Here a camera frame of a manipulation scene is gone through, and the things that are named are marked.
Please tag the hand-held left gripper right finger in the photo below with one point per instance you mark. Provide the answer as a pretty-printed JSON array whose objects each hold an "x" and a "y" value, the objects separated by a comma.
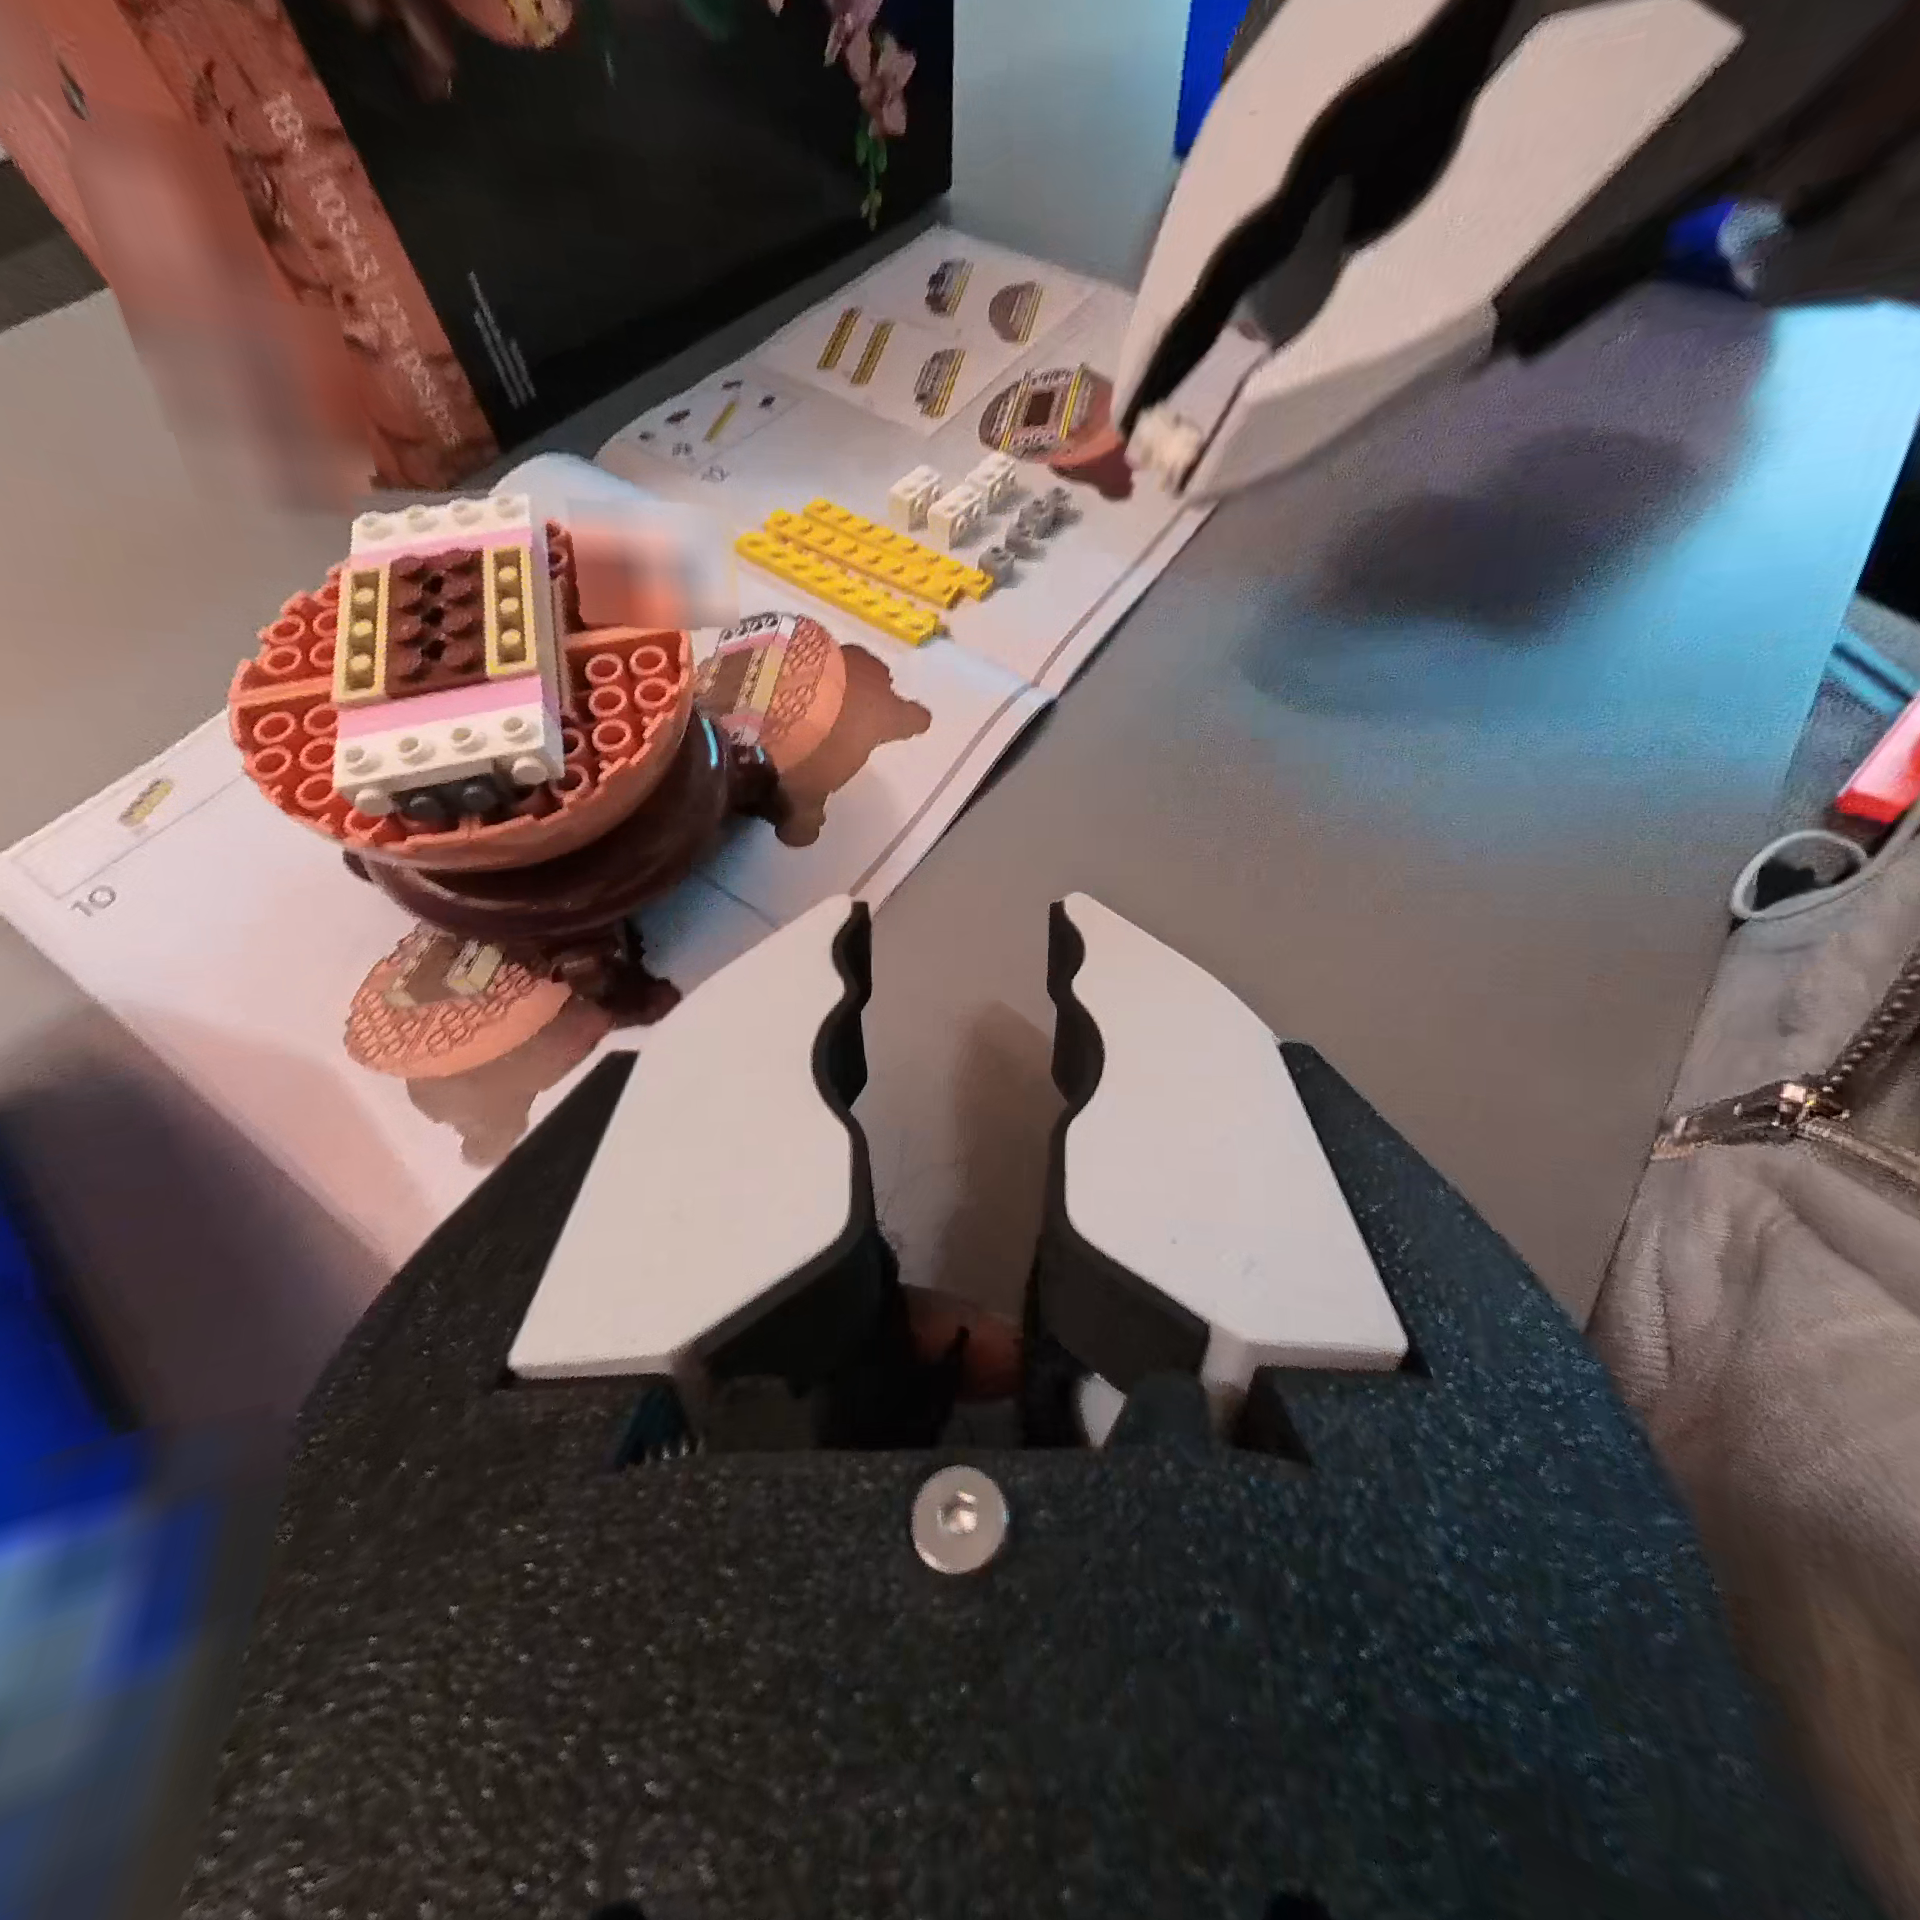
[{"x": 1232, "y": 1184}]

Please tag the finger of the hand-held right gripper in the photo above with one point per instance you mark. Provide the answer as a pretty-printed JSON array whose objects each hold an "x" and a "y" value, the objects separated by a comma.
[
  {"x": 1242, "y": 151},
  {"x": 1444, "y": 268}
]

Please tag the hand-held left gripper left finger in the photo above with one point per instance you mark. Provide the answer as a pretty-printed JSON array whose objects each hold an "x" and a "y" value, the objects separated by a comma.
[{"x": 692, "y": 1184}]

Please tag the blue plastic bin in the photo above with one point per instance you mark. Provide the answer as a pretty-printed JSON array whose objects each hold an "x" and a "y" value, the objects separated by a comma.
[{"x": 1206, "y": 63}]

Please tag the brick flowerpot model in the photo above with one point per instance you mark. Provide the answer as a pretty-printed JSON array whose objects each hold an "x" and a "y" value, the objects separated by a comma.
[{"x": 454, "y": 691}]

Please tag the brick set instruction booklet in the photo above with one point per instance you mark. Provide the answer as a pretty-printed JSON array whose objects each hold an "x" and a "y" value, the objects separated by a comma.
[{"x": 962, "y": 691}]

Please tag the black orchid print set box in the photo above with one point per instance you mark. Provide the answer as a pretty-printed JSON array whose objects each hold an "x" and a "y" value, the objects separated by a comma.
[{"x": 604, "y": 178}]

